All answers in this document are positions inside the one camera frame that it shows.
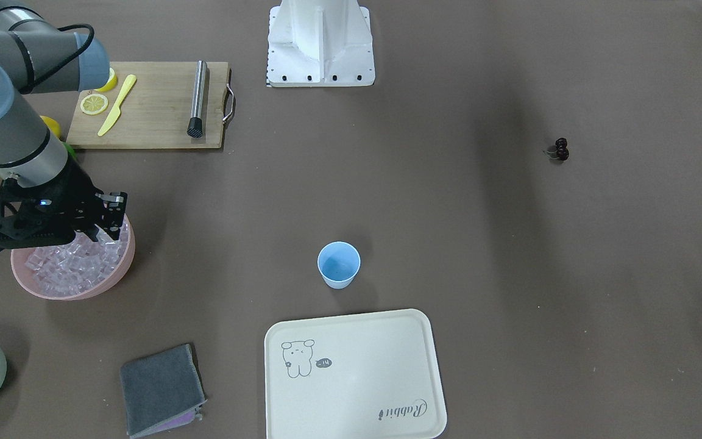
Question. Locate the cream rabbit tray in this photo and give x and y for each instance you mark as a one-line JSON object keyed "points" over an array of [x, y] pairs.
{"points": [[367, 375]]}

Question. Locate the pink bowl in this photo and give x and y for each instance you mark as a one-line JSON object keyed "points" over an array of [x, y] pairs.
{"points": [[107, 277]]}

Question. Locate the clear ice cubes pile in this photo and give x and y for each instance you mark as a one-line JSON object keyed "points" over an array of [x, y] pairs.
{"points": [[70, 268]]}

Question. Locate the steel muddler black tip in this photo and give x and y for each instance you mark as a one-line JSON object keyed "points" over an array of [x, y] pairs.
{"points": [[195, 127]]}

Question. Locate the bamboo cutting board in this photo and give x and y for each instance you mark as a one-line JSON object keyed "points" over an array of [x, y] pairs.
{"points": [[157, 110]]}

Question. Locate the lemon slice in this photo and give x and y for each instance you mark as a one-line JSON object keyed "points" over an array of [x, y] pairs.
{"points": [[93, 104]]}

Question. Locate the yellow plastic knife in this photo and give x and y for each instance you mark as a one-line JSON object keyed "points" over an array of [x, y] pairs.
{"points": [[115, 111]]}

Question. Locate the grey folded cloth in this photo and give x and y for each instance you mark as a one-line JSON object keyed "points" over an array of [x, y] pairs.
{"points": [[161, 391]]}

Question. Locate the green lime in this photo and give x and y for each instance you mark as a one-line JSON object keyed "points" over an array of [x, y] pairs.
{"points": [[70, 150]]}

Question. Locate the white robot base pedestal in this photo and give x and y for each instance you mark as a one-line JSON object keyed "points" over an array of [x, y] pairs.
{"points": [[320, 44]]}

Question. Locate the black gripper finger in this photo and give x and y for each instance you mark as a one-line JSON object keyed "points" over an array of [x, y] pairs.
{"points": [[99, 233]]}

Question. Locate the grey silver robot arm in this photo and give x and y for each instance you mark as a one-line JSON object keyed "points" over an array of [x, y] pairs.
{"points": [[38, 57]]}

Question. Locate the lemon half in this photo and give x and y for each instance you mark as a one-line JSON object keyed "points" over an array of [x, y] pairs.
{"points": [[110, 83]]}

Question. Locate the light blue plastic cup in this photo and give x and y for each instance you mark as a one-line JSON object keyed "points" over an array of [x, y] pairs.
{"points": [[338, 263]]}

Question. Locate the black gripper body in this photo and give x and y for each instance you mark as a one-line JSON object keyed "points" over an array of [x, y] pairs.
{"points": [[74, 194]]}

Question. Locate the whole yellow lemon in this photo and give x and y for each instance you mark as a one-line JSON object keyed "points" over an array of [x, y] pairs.
{"points": [[53, 126]]}

